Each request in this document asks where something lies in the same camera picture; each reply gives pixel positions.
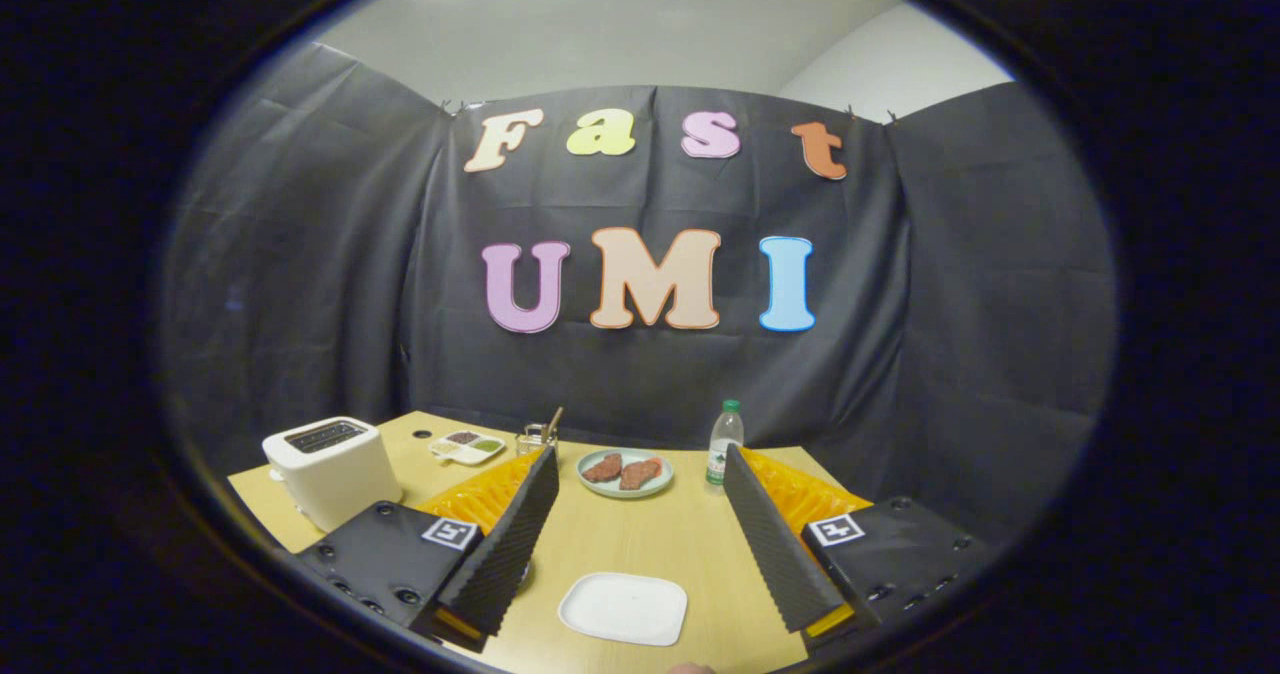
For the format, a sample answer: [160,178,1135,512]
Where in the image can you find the clear water bottle green cap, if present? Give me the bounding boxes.
[706,399,745,486]

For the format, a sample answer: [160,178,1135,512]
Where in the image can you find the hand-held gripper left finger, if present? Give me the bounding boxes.
[298,444,561,653]

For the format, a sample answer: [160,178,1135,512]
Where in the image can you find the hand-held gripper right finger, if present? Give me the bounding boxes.
[722,443,996,645]

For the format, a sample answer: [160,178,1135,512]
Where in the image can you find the white square plate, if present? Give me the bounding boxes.
[558,572,689,647]

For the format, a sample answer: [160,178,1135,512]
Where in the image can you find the pale green plate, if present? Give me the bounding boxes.
[576,448,674,499]

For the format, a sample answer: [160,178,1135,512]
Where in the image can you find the white divided bean dish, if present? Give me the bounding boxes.
[429,430,507,466]

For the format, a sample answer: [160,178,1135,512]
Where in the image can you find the white toaster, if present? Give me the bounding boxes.
[262,416,404,533]

